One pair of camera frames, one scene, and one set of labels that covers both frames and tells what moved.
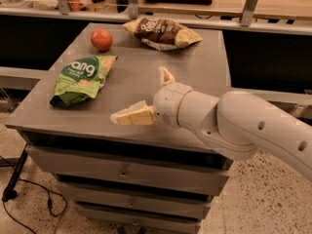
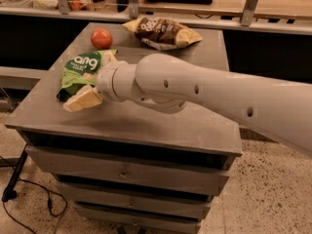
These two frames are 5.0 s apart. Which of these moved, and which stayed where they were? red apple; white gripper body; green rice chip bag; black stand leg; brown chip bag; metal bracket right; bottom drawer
Moved: white gripper body; green rice chip bag
Stayed: red apple; metal bracket right; black stand leg; bottom drawer; brown chip bag
